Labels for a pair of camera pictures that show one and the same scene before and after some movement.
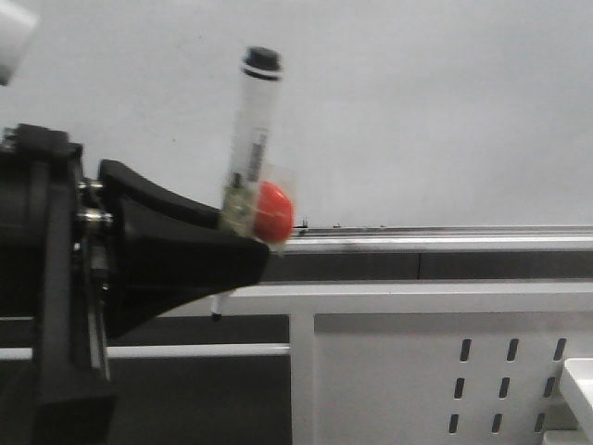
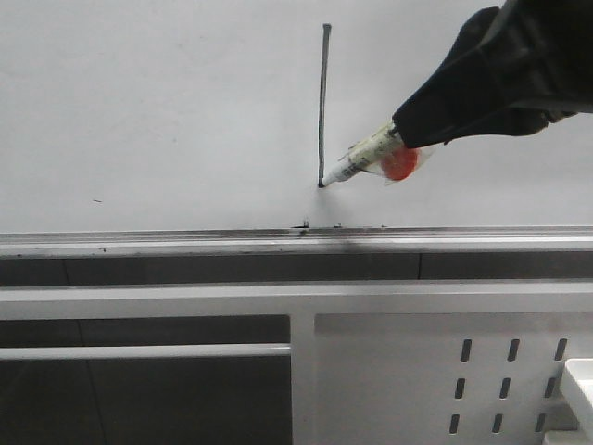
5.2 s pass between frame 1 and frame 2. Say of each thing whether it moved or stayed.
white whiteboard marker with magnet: moved
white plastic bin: stayed
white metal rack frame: stayed
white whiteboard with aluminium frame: stayed
